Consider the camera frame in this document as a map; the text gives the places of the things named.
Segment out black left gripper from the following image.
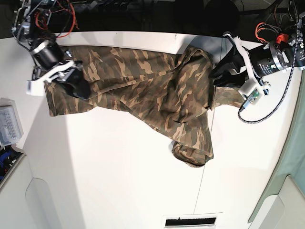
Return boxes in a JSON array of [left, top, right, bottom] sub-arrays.
[[209, 32, 291, 95]]

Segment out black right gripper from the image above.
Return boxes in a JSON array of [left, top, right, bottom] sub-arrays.
[[30, 40, 91, 100]]

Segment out camouflage t-shirt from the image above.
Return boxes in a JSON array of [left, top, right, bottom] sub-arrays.
[[45, 46, 244, 167]]

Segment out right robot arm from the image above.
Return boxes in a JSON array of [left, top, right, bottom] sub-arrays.
[[11, 0, 91, 100]]

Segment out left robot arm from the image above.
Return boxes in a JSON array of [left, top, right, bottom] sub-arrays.
[[209, 0, 305, 96]]

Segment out clear plastic parts box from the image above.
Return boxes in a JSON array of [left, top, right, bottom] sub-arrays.
[[0, 98, 23, 147]]

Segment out blue items in bin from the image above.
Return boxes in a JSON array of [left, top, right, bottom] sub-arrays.
[[0, 146, 21, 181]]

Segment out white slotted vent plate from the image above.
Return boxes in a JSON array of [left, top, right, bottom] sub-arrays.
[[162, 213, 220, 229]]

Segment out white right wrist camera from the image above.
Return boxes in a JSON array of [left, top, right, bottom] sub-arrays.
[[26, 80, 45, 96]]

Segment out braided camera cable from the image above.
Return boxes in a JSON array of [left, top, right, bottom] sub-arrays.
[[237, 0, 301, 125]]

